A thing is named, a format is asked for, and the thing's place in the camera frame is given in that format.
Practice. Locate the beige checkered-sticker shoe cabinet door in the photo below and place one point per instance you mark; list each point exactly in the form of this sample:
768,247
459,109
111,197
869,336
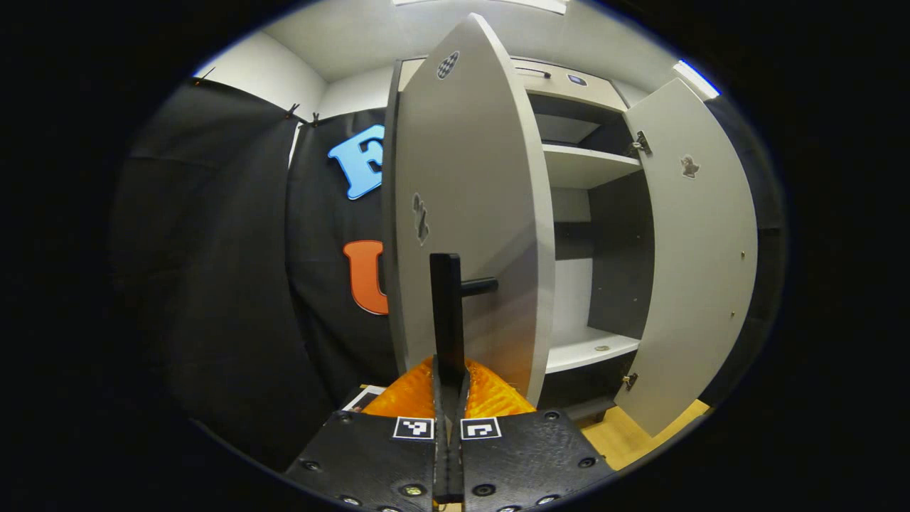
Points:
469,178

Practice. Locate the metal door hinge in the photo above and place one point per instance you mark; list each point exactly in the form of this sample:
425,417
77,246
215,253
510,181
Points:
640,142
630,380

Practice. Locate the small ceiling light panel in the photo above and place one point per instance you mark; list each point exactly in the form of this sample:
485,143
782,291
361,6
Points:
697,78

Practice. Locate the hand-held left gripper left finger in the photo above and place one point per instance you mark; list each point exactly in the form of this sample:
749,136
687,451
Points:
377,455

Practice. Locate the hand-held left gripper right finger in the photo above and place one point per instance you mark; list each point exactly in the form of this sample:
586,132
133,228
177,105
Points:
526,455

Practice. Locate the row of black cloth clips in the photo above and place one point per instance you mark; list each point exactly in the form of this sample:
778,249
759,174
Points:
291,112

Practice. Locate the white cabinet shelf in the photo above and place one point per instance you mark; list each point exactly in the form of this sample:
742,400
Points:
586,165
586,348

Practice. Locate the white printed sheet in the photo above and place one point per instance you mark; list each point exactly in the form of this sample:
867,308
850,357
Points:
362,400

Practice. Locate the black backdrop cloth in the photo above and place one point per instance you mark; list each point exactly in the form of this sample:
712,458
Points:
213,284

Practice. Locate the grey double-door shoe cabinet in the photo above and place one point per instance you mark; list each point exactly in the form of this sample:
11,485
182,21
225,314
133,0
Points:
618,249

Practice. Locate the long ceiling light panel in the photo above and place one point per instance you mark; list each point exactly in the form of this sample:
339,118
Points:
526,4

